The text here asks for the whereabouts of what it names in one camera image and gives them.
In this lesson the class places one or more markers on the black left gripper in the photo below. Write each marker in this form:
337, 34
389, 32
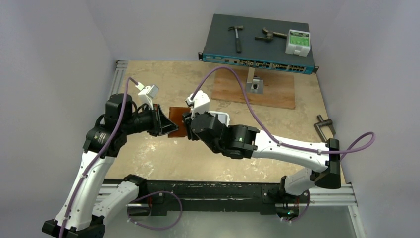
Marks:
158, 119

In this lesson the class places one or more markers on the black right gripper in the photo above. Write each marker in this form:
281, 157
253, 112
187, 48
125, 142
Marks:
190, 125

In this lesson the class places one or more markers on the brown leather card holder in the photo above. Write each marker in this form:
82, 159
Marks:
176, 115

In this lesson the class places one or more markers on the white plastic basket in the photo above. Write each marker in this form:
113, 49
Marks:
221, 116

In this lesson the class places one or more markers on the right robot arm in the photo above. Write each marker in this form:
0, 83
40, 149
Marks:
321, 166

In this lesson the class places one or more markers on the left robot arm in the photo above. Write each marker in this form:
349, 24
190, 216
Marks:
80, 216

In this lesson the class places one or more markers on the small hammer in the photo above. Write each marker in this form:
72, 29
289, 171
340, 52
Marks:
236, 29

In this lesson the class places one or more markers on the white green electrical module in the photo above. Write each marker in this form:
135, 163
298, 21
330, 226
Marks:
298, 43

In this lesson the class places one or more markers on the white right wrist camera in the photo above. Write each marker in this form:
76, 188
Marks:
199, 104

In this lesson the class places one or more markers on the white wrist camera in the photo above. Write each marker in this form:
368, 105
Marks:
147, 93
199, 104

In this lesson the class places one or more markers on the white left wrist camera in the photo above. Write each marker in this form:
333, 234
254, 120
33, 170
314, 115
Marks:
147, 93

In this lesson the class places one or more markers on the silver metal stand bracket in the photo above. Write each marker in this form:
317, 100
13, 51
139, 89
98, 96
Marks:
254, 84

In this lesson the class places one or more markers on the aluminium frame rail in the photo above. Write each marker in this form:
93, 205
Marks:
119, 75

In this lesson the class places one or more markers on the blue network switch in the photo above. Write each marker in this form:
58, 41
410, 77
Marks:
254, 42

